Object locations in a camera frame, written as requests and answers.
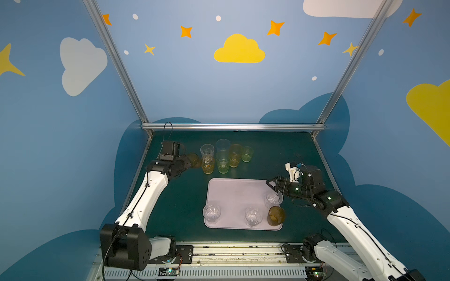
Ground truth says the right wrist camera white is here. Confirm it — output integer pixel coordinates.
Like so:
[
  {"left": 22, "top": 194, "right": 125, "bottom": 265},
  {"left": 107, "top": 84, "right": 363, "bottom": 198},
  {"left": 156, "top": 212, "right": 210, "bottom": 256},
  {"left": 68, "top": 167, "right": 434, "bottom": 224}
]
[{"left": 285, "top": 161, "right": 303, "bottom": 183}]

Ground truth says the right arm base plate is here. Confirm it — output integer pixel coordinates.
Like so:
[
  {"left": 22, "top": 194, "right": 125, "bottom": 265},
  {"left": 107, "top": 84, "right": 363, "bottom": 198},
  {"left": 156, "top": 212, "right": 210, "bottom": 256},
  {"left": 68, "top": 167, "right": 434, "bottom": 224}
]
[{"left": 281, "top": 244, "right": 322, "bottom": 263}]

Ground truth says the aluminium frame left post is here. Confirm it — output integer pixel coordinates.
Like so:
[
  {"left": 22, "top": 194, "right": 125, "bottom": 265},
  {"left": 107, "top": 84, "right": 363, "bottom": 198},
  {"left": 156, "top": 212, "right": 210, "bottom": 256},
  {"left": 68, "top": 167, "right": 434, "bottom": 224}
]
[{"left": 83, "top": 0, "right": 148, "bottom": 125}]

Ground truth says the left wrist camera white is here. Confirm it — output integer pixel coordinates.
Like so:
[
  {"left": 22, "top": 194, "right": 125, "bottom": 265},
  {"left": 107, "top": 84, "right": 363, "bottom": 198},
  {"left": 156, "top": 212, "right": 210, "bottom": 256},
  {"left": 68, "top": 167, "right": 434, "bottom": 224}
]
[{"left": 159, "top": 140, "right": 180, "bottom": 162}]

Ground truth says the aluminium frame back bar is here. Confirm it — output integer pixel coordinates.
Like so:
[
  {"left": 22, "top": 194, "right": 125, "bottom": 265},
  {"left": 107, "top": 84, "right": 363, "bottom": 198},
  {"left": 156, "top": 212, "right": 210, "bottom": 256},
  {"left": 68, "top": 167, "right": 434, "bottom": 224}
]
[{"left": 141, "top": 122, "right": 326, "bottom": 131}]

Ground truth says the dark amber textured glass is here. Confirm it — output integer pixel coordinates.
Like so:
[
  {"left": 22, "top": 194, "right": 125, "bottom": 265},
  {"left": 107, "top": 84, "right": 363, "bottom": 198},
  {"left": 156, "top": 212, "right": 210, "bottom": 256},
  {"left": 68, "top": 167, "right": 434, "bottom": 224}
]
[
  {"left": 187, "top": 153, "right": 202, "bottom": 169},
  {"left": 267, "top": 206, "right": 286, "bottom": 227}
]

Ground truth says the orange short glass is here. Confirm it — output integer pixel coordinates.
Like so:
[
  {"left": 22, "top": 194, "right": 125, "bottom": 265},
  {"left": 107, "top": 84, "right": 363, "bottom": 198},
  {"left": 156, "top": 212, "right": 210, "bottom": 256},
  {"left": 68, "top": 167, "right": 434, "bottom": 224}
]
[{"left": 201, "top": 155, "right": 215, "bottom": 174}]

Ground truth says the controller board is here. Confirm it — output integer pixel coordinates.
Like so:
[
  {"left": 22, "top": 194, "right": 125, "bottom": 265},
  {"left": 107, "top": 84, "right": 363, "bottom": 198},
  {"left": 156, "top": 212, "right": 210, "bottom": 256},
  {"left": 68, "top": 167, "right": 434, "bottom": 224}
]
[
  {"left": 158, "top": 268, "right": 180, "bottom": 277},
  {"left": 305, "top": 267, "right": 326, "bottom": 281}
]

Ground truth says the tall clear bluish glass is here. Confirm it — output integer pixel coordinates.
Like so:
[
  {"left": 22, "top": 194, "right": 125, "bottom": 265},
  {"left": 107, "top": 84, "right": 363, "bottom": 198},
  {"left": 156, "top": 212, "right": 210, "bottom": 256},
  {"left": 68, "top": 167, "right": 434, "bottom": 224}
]
[{"left": 216, "top": 138, "right": 231, "bottom": 162}]

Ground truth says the right controller board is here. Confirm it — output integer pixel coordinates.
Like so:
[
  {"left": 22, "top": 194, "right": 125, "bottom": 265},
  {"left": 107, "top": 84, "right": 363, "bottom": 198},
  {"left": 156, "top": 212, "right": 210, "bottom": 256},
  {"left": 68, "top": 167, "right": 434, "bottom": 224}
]
[{"left": 305, "top": 267, "right": 326, "bottom": 281}]

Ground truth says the clear faceted glass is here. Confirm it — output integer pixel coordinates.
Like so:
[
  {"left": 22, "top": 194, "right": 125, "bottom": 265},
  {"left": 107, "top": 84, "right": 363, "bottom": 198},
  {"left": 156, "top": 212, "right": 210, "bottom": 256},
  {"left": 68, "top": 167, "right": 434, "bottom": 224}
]
[
  {"left": 200, "top": 144, "right": 214, "bottom": 163},
  {"left": 203, "top": 204, "right": 221, "bottom": 224},
  {"left": 264, "top": 191, "right": 283, "bottom": 208},
  {"left": 244, "top": 207, "right": 263, "bottom": 227}
]

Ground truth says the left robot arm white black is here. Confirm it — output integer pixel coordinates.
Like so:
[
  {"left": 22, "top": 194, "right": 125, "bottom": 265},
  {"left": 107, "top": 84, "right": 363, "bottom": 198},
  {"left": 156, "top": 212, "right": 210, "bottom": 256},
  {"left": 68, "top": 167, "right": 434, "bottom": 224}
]
[{"left": 100, "top": 155, "right": 192, "bottom": 271}]

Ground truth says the tall orange glass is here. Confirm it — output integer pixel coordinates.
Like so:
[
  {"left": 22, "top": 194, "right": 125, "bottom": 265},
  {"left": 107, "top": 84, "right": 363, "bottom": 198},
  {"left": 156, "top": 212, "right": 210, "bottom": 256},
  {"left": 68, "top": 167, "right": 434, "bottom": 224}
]
[{"left": 229, "top": 144, "right": 243, "bottom": 168}]

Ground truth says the left controller board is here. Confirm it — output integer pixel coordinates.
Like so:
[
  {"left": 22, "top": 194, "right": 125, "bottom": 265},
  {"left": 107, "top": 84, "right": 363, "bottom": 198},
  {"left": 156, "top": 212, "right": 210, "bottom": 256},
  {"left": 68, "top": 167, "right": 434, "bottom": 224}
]
[{"left": 158, "top": 268, "right": 180, "bottom": 277}]

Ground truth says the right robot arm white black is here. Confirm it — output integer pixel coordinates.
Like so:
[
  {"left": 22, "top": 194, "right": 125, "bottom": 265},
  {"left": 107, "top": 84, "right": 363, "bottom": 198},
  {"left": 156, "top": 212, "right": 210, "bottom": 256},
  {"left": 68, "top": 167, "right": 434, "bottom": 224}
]
[{"left": 266, "top": 162, "right": 425, "bottom": 281}]

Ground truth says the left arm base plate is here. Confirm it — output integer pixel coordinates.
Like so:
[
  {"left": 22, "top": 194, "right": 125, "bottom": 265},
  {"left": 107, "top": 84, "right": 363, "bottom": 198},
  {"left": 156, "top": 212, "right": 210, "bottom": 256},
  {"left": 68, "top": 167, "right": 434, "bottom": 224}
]
[{"left": 148, "top": 245, "right": 194, "bottom": 265}]

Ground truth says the small green glass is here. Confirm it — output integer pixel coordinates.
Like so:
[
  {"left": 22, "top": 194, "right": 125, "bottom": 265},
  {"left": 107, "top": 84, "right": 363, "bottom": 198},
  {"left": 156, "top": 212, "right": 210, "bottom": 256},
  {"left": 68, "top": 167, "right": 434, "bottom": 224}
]
[{"left": 241, "top": 146, "right": 254, "bottom": 163}]

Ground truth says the aluminium frame post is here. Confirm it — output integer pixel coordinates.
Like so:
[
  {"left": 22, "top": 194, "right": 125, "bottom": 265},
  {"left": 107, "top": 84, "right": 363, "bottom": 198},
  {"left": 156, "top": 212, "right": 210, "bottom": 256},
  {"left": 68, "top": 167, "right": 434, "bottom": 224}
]
[
  {"left": 311, "top": 0, "right": 394, "bottom": 139},
  {"left": 83, "top": 0, "right": 148, "bottom": 125}
]

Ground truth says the aluminium frame right post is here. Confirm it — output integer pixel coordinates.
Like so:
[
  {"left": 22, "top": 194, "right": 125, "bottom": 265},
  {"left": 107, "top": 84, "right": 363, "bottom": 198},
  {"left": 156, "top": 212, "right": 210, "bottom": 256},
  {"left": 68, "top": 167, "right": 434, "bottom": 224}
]
[{"left": 311, "top": 0, "right": 394, "bottom": 139}]

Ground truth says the tall green glass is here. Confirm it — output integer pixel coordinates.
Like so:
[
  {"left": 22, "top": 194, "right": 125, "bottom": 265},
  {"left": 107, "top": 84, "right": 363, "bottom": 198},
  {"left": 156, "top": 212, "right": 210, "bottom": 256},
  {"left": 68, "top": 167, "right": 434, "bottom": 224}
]
[{"left": 216, "top": 153, "right": 230, "bottom": 174}]

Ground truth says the pink rectangular tray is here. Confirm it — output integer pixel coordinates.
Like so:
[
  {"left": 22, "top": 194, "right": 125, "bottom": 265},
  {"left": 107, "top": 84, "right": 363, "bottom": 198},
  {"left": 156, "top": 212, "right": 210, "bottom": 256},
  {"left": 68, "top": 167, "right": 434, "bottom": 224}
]
[{"left": 204, "top": 178, "right": 282, "bottom": 231}]

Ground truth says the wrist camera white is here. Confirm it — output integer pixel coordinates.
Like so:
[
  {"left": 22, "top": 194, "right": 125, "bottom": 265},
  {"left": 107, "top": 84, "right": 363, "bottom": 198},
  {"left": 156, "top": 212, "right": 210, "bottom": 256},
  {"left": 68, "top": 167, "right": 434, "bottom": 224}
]
[
  {"left": 159, "top": 140, "right": 180, "bottom": 162},
  {"left": 285, "top": 161, "right": 303, "bottom": 183}
]

